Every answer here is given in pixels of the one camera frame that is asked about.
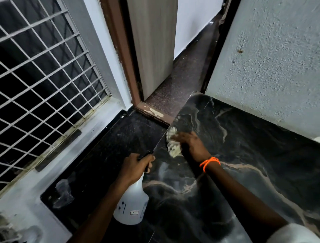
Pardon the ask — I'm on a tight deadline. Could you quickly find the person's right forearm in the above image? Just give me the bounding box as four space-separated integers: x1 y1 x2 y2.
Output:
204 160 289 238

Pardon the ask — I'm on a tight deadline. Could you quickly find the white sleeve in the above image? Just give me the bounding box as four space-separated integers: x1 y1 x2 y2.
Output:
266 223 320 243

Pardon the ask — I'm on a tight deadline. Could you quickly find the brown wooden door frame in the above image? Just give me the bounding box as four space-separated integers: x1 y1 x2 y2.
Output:
99 0 175 126

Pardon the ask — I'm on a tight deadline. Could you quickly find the white spray bottle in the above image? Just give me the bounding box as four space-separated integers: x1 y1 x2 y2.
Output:
113 150 154 225

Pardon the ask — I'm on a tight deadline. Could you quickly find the orange thread wristband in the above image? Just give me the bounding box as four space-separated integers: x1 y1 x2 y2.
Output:
199 157 221 173

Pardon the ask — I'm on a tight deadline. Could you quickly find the white metal window grille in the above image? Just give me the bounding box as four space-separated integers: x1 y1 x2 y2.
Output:
0 0 112 192

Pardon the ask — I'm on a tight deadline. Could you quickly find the person's left forearm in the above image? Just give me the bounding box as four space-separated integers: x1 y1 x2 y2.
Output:
67 175 133 243

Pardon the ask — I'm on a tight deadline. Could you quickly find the person's right hand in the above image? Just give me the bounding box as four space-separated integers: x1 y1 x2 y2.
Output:
170 131 212 163

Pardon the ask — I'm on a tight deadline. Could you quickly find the grey wooden door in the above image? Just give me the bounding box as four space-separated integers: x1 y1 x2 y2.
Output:
127 0 179 101

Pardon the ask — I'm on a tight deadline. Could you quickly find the person's left hand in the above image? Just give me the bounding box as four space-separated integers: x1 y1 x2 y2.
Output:
118 153 156 186

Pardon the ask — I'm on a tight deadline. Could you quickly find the white cleaning cloth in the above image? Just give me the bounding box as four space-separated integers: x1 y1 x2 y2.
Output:
166 127 184 158

